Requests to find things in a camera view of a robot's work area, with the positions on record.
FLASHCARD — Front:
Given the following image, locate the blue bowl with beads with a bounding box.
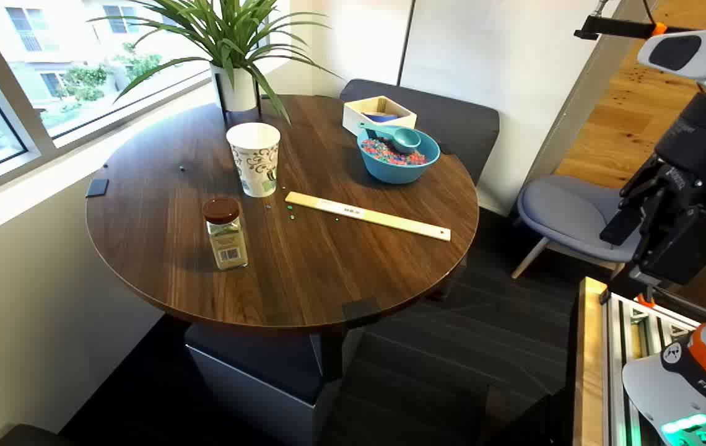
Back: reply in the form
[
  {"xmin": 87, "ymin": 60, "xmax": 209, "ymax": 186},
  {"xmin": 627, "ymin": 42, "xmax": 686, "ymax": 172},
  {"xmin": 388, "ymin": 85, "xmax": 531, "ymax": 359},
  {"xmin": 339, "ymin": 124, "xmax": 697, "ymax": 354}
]
[{"xmin": 357, "ymin": 124, "xmax": 440, "ymax": 186}]

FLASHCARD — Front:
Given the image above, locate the teal plastic spoon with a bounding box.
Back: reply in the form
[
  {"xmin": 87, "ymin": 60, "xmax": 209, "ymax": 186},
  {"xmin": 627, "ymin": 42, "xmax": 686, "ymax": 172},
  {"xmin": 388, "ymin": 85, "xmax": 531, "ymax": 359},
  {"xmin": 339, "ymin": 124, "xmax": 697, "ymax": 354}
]
[{"xmin": 364, "ymin": 127, "xmax": 420, "ymax": 153}]

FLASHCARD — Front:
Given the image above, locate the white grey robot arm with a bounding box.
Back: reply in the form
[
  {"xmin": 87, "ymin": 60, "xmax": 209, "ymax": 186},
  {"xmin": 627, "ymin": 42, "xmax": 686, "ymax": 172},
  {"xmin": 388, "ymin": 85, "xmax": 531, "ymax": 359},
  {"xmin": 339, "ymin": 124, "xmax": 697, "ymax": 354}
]
[{"xmin": 577, "ymin": 16, "xmax": 706, "ymax": 446}]

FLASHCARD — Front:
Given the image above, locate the white patterned paper cup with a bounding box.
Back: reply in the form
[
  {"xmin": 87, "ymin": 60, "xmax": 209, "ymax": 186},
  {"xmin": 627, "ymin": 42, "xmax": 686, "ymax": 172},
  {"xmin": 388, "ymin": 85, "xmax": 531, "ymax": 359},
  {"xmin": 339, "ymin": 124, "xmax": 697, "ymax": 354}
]
[{"xmin": 226, "ymin": 121, "xmax": 280, "ymax": 198}]

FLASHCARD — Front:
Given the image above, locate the yellow wooden ruler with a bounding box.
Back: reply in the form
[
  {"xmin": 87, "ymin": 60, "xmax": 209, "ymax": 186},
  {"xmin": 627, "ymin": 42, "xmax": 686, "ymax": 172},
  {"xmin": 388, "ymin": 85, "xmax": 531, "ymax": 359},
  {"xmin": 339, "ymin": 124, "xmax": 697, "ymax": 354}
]
[{"xmin": 285, "ymin": 192, "xmax": 453, "ymax": 243}]

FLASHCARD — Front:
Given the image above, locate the round wooden table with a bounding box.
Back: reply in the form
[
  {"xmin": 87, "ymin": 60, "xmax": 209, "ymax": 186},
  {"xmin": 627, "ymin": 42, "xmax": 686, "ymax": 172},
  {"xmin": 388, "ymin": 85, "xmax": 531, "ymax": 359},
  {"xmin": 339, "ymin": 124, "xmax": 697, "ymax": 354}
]
[{"xmin": 87, "ymin": 96, "xmax": 477, "ymax": 379}]

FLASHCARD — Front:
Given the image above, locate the white wooden box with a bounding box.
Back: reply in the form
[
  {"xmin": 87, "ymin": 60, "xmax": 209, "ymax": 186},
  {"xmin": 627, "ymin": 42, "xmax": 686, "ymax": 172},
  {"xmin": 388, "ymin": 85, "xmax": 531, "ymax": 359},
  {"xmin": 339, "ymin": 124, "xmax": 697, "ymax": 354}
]
[{"xmin": 342, "ymin": 95, "xmax": 415, "ymax": 134}]

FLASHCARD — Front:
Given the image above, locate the spice jar brown lid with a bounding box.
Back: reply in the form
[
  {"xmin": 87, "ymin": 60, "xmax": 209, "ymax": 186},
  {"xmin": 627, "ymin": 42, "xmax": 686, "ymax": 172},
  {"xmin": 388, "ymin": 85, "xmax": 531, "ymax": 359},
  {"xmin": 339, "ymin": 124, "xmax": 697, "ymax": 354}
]
[{"xmin": 202, "ymin": 197, "xmax": 247, "ymax": 271}]

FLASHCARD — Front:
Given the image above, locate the dark grey sofa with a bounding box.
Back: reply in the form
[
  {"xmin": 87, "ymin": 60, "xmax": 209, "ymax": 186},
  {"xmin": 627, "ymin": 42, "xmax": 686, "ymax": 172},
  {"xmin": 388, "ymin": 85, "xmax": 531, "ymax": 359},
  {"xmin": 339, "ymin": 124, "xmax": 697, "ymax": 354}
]
[{"xmin": 339, "ymin": 80, "xmax": 501, "ymax": 182}]

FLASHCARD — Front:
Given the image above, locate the white plant pot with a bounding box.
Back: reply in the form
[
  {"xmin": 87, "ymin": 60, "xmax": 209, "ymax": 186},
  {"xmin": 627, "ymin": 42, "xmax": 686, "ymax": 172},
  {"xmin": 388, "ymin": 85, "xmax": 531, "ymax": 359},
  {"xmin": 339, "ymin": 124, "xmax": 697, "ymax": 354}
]
[{"xmin": 212, "ymin": 70, "xmax": 259, "ymax": 127}]

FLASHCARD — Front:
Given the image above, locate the grey white storage box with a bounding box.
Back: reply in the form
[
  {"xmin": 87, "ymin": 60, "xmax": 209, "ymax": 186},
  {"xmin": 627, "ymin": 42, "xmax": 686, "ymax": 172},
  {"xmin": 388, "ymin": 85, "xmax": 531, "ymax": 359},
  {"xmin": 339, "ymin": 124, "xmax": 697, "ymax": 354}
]
[{"xmin": 183, "ymin": 324, "xmax": 321, "ymax": 446}]

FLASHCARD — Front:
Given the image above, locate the light grey chair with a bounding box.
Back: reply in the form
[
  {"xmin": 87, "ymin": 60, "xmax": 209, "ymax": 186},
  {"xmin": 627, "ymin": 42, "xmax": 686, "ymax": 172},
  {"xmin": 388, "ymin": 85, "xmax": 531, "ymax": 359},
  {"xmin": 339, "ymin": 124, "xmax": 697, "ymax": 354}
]
[{"xmin": 508, "ymin": 174, "xmax": 706, "ymax": 283}]

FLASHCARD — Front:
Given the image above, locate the green potted plant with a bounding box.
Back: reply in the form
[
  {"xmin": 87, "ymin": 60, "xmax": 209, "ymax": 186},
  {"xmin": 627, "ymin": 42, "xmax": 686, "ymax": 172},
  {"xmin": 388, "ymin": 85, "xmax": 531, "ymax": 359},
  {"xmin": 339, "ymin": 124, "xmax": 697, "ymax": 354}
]
[{"xmin": 120, "ymin": 0, "xmax": 326, "ymax": 119}]

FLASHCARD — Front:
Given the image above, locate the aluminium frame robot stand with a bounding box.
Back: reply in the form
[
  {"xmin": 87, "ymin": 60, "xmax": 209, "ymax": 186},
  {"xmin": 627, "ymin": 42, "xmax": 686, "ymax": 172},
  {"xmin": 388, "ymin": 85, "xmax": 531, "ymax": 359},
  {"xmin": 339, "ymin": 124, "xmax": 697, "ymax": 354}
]
[{"xmin": 571, "ymin": 277, "xmax": 695, "ymax": 446}]

